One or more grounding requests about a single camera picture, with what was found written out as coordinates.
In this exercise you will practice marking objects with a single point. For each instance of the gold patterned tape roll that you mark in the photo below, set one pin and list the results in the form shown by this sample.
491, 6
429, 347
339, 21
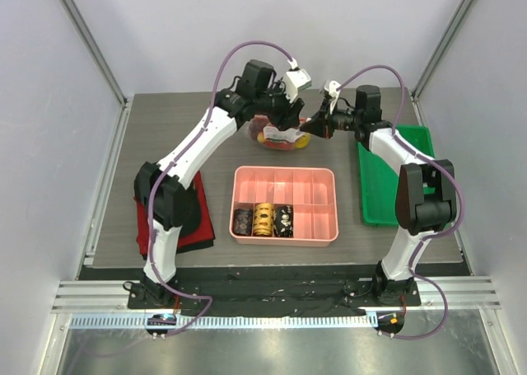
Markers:
263, 220

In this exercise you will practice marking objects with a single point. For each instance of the dark patterned tape roll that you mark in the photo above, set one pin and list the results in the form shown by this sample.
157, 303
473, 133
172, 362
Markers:
242, 222

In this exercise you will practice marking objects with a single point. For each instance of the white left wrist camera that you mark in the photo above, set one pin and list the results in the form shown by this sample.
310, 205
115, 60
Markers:
295, 80

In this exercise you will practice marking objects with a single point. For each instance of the yellow fake fruit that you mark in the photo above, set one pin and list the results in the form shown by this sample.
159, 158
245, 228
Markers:
302, 141

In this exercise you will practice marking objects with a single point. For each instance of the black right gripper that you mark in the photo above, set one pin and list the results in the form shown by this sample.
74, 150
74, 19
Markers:
325, 119

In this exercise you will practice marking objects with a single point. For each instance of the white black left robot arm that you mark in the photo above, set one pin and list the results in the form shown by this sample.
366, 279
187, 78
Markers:
163, 187

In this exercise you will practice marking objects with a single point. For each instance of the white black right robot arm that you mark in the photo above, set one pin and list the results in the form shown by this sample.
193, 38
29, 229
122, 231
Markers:
425, 199

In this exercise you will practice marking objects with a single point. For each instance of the black white patterned tape roll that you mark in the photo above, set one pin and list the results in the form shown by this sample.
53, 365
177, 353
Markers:
283, 221

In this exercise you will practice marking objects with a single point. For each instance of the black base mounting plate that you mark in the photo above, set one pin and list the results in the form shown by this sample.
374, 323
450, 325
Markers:
287, 297

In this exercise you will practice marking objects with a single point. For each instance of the clear zip bag orange seal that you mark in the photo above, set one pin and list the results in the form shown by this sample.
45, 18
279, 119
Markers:
263, 132

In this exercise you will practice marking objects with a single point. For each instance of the green plastic bin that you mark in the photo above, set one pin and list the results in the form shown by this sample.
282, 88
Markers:
379, 182

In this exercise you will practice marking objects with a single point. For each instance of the red cloth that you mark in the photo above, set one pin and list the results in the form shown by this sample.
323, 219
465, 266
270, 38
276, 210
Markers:
196, 234

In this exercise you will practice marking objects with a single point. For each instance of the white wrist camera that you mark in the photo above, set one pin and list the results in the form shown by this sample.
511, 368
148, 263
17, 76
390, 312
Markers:
295, 80
331, 89

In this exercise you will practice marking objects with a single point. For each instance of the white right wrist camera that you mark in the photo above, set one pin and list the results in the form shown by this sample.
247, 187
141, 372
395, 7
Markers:
331, 89

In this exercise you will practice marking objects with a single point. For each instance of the pink divided organizer tray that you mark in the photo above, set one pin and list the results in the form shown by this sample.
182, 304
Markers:
309, 192

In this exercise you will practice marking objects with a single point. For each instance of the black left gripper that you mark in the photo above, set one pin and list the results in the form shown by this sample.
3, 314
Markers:
289, 115

